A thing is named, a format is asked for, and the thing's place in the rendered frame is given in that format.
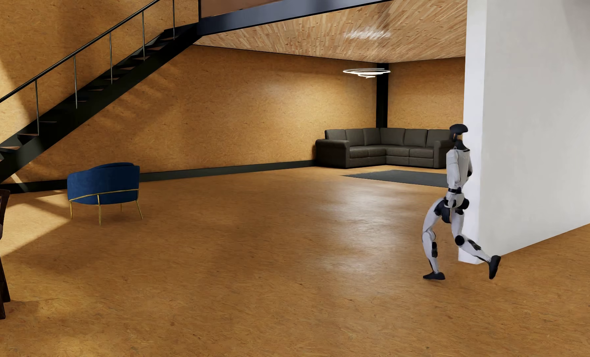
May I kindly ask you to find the white ring ceiling lamp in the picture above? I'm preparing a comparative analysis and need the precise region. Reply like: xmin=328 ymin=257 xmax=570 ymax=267
xmin=343 ymin=67 xmax=391 ymax=79

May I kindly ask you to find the black staircase with railing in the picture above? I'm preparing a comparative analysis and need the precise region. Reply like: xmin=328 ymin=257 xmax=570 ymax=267
xmin=0 ymin=0 xmax=201 ymax=188

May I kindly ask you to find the blue velvet armchair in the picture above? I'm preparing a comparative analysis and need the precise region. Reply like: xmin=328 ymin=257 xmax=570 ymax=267
xmin=67 ymin=162 xmax=144 ymax=227

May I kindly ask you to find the black support column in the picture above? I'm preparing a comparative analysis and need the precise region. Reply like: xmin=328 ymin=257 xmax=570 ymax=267
xmin=375 ymin=63 xmax=390 ymax=129

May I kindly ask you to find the dark grey floor rug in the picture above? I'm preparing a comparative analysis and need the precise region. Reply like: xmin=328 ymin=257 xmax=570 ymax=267
xmin=342 ymin=170 xmax=449 ymax=188

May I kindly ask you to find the white humanoid robot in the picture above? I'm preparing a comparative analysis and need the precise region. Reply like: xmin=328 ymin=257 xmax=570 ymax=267
xmin=422 ymin=124 xmax=502 ymax=281

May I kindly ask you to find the dark grey sectional sofa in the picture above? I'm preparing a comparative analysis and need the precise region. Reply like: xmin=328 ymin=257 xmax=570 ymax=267
xmin=315 ymin=127 xmax=456 ymax=170

